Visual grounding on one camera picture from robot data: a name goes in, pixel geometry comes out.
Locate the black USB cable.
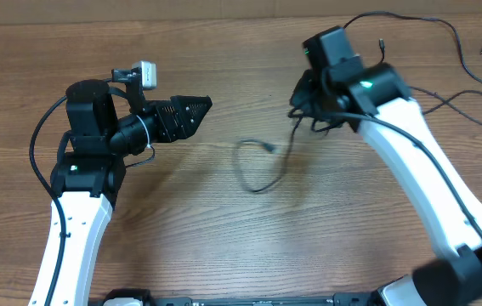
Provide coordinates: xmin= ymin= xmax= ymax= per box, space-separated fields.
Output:
xmin=408 ymin=86 xmax=482 ymax=128
xmin=232 ymin=114 xmax=305 ymax=195
xmin=342 ymin=11 xmax=482 ymax=88

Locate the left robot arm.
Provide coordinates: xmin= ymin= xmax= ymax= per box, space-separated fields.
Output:
xmin=30 ymin=79 xmax=213 ymax=305

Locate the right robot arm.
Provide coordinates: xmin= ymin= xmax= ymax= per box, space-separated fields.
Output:
xmin=290 ymin=26 xmax=482 ymax=306

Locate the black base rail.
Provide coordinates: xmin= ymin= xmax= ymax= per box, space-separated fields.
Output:
xmin=88 ymin=288 xmax=384 ymax=306

